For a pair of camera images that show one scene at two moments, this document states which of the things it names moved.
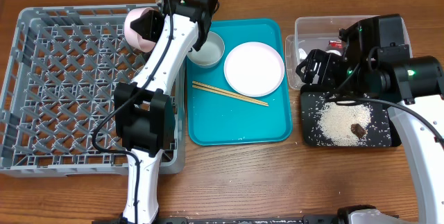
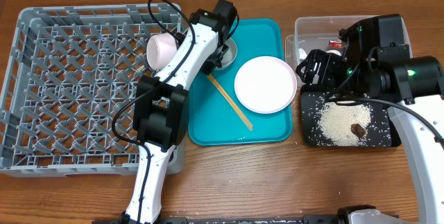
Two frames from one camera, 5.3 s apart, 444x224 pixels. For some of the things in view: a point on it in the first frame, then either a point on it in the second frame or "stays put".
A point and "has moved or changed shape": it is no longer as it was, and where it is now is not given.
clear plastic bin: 322,33 stays put
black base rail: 304,219 stays put
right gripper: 309,67 stays put
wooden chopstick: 202,88 → 229,102
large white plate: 254,69 → 266,84
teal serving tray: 216,119 stays put
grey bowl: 210,53 has moved or changed shape
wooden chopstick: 200,84 → 238,109
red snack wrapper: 335,44 stays put
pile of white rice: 344,125 stays put
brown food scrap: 357,130 stays put
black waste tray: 333,118 stays put
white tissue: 302,54 stays put
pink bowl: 133,37 has moved or changed shape
